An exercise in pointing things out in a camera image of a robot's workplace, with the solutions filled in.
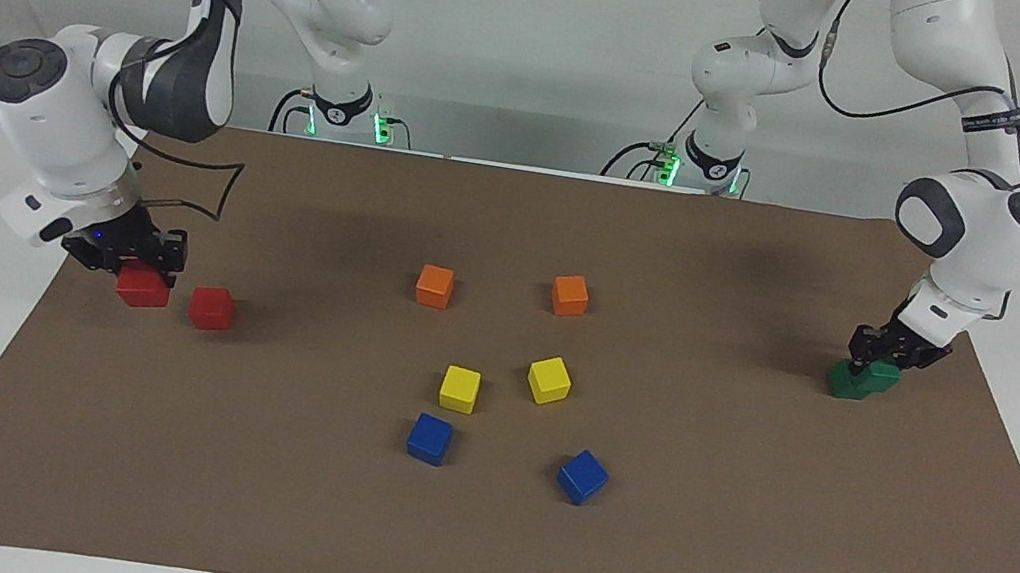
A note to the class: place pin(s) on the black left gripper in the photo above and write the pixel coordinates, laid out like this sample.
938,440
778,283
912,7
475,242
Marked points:
907,338

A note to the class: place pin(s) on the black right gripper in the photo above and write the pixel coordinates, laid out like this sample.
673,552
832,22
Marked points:
117,240

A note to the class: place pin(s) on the green wooden block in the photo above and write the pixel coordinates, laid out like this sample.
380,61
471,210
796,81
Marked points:
881,377
842,386

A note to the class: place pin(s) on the red wooden block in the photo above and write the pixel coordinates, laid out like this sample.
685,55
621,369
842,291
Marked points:
143,287
211,309

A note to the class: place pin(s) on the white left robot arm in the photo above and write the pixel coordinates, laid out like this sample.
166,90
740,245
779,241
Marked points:
984,226

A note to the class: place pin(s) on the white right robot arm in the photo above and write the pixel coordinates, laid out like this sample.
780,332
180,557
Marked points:
51,107

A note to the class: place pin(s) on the brown table mat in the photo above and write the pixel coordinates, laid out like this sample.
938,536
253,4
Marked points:
237,488

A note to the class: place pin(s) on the orange wooden block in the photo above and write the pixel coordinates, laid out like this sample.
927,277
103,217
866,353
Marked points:
434,286
569,295

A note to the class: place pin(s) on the blue wooden block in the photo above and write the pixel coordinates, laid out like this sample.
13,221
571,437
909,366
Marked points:
582,477
430,438

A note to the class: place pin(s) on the yellow wooden block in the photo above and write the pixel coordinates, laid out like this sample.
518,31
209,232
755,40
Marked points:
548,380
459,389

